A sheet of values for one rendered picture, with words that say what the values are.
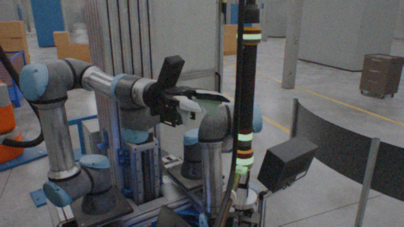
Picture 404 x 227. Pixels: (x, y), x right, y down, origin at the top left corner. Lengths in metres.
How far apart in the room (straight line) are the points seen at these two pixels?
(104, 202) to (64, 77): 0.55
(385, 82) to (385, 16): 3.97
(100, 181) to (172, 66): 0.75
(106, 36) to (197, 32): 1.49
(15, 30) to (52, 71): 7.33
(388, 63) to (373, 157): 5.01
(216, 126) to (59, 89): 0.55
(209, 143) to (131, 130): 0.34
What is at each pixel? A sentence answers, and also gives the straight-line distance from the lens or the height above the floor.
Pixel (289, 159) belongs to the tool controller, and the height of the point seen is 1.23.
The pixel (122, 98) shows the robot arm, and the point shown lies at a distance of 0.84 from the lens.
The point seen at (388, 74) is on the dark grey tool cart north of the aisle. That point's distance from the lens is 7.44.
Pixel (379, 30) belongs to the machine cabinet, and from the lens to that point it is 10.98.
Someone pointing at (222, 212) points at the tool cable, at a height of 1.56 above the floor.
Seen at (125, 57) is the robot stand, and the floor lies 1.64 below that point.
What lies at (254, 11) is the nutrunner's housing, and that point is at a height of 1.84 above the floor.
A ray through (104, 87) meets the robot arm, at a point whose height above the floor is 1.59.
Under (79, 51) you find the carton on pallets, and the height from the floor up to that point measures 0.68.
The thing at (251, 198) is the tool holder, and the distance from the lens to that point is 0.68.
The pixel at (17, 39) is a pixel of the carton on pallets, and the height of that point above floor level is 1.18.
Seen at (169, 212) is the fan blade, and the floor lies 1.43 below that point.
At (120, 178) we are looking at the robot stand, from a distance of 1.57.
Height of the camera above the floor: 1.85
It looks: 19 degrees down
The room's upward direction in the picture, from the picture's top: straight up
